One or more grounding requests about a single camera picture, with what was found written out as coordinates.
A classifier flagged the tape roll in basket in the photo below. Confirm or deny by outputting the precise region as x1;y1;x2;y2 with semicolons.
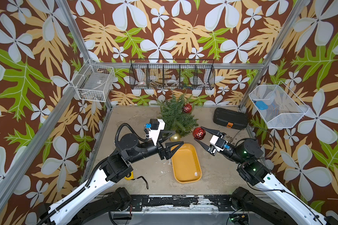
166;79;179;87

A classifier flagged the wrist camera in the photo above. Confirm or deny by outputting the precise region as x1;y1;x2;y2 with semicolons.
144;119;165;146
210;136;231;155

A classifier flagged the small green christmas tree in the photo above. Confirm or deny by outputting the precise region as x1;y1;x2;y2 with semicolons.
158;94;199;137

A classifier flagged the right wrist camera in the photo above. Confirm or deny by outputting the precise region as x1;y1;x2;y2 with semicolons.
210;136;231;155

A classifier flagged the red patterned ornament ball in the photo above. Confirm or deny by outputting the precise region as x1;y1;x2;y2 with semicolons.
182;103;192;113

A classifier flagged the blue object in basket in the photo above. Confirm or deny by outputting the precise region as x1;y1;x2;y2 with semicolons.
254;101;269;110

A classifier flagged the yellow tape measure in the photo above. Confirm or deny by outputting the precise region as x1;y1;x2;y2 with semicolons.
125;172;149;189

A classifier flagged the yellow plastic tray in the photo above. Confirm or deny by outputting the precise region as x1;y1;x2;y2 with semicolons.
171;143;202;184

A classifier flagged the black wire wall basket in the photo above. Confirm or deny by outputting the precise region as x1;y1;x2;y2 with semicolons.
129;59;216;90

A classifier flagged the white wire basket left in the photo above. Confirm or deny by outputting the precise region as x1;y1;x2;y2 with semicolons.
72;60;115;102

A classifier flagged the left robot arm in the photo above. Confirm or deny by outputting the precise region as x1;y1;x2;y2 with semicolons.
38;119;184;225

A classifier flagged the gold ornament ball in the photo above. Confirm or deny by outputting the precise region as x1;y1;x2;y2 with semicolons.
170;133;181;142

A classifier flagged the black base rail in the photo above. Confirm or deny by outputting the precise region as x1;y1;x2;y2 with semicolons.
105;194;257;212

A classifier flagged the white wire basket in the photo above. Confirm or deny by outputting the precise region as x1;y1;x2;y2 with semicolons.
72;60;115;102
249;82;309;129

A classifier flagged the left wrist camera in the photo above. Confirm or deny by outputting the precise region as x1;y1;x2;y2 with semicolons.
144;119;165;146

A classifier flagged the white wire basket right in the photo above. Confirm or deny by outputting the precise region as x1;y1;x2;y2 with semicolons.
249;82;309;129

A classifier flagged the black tool case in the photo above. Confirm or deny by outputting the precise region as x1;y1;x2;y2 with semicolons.
213;108;248;130

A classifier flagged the red glitter ornament ball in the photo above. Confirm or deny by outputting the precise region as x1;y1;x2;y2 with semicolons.
192;127;206;140

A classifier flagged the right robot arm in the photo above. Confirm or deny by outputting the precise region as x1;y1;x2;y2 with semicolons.
196;127;338;225

